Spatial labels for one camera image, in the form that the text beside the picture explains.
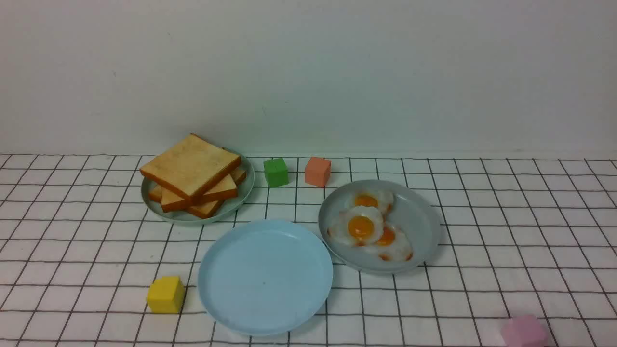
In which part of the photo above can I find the fried egg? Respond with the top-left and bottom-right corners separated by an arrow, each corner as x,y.
326,206 -> 384,247
364,222 -> 414,262
349,189 -> 395,215

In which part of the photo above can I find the toast slice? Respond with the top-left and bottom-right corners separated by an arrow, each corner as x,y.
139,133 -> 241,200
148,167 -> 247,219
161,174 -> 238,213

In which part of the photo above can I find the orange cube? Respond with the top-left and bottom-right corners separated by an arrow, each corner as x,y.
304,157 -> 331,187

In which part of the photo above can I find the green cube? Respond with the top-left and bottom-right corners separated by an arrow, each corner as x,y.
263,158 -> 290,187

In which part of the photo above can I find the light green bread plate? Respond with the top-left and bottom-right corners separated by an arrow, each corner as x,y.
141,149 -> 255,227

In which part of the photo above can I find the grey egg plate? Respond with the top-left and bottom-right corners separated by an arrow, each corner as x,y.
318,180 -> 443,274

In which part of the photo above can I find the light blue center plate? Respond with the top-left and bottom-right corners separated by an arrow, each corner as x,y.
196,219 -> 334,336

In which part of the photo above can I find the yellow cube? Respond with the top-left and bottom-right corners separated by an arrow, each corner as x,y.
146,275 -> 187,314

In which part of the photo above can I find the checkered white tablecloth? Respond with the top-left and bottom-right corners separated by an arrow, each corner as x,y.
0,153 -> 617,347

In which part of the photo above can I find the pink cube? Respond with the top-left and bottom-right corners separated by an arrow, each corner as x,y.
500,315 -> 548,347

